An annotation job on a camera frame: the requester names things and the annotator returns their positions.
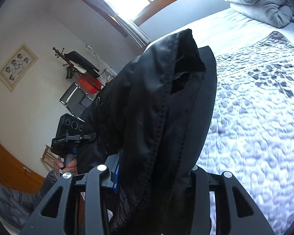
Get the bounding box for black quilted pants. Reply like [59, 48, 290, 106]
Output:
[77, 29, 217, 234]

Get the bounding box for grey jacket sleeve forearm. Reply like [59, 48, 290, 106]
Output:
[0, 170, 57, 230]

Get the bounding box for person left hand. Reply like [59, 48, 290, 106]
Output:
[54, 158, 77, 177]

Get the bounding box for wooden coat rack with clothes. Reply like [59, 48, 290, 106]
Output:
[52, 47, 103, 94]

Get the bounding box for wooden cabinet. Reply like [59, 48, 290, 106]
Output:
[0, 144, 44, 193]

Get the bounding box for grey window curtain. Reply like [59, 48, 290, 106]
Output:
[85, 0, 151, 48]

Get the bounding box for grey patterned quilted bedspread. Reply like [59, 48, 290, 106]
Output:
[197, 31, 294, 234]

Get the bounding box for light blue bed sheet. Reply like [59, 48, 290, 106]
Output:
[152, 8, 294, 56]

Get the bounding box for folded grey blue duvet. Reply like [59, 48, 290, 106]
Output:
[213, 0, 294, 29]

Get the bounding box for black metal frame chair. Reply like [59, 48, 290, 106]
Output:
[59, 81, 93, 118]

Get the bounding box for white wire rack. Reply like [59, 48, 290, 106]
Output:
[85, 44, 118, 86]

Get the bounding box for framed wall picture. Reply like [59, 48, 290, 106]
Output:
[0, 43, 39, 92]

